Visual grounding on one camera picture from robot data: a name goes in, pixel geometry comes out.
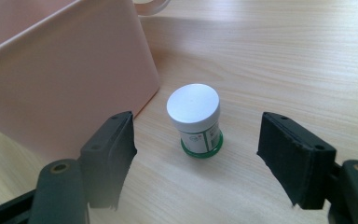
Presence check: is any pink plastic bin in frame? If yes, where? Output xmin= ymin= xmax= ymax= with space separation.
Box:
xmin=0 ymin=0 xmax=161 ymax=162

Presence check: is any clear round container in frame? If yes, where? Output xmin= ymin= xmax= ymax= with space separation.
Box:
xmin=132 ymin=0 xmax=172 ymax=17

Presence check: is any small white-lidded green jar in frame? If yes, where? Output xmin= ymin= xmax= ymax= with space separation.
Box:
xmin=166 ymin=83 xmax=225 ymax=160

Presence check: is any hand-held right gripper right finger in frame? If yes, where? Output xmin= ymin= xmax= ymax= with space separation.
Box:
xmin=256 ymin=111 xmax=358 ymax=224

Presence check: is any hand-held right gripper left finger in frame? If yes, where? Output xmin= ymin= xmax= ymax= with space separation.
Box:
xmin=27 ymin=110 xmax=138 ymax=224

